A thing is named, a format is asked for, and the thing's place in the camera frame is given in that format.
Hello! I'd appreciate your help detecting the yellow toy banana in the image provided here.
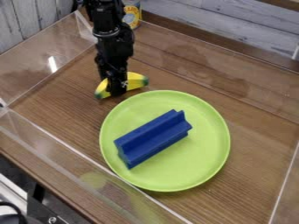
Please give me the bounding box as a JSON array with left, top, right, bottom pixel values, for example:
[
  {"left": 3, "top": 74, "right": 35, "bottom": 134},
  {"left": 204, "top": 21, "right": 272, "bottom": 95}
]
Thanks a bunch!
[{"left": 95, "top": 72, "right": 149, "bottom": 99}]

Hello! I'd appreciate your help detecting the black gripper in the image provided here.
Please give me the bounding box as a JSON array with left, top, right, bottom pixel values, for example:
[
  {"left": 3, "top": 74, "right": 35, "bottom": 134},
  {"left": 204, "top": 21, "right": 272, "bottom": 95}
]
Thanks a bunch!
[{"left": 95, "top": 24, "right": 135, "bottom": 96}]

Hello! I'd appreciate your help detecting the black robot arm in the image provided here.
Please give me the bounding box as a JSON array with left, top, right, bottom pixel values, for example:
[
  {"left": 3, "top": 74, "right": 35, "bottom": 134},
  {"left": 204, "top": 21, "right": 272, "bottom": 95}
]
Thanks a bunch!
[{"left": 83, "top": 0, "right": 135, "bottom": 96}]

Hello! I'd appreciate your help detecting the blue foam block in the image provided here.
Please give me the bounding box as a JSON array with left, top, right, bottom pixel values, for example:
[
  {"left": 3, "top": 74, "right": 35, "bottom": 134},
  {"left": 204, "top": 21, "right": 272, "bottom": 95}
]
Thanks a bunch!
[{"left": 113, "top": 109, "right": 192, "bottom": 169}]

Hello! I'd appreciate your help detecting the clear acrylic enclosure wall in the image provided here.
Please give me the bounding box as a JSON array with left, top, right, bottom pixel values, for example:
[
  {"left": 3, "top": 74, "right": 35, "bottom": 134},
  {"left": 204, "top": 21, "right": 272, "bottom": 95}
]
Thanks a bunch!
[{"left": 0, "top": 12, "right": 299, "bottom": 224}]

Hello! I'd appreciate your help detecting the yellow labelled can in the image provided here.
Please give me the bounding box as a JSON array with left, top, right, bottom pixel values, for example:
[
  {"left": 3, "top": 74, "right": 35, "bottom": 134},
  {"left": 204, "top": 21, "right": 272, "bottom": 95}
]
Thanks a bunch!
[{"left": 121, "top": 0, "right": 141, "bottom": 30}]

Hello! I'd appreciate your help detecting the black cable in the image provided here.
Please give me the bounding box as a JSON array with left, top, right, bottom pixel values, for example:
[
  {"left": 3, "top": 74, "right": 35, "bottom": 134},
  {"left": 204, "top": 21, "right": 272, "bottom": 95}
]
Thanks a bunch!
[{"left": 0, "top": 202, "right": 28, "bottom": 224}]

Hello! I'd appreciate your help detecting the green round plate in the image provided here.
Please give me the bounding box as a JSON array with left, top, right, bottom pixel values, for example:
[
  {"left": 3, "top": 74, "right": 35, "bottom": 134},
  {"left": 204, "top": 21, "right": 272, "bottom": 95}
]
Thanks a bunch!
[{"left": 99, "top": 90, "right": 230, "bottom": 192}]

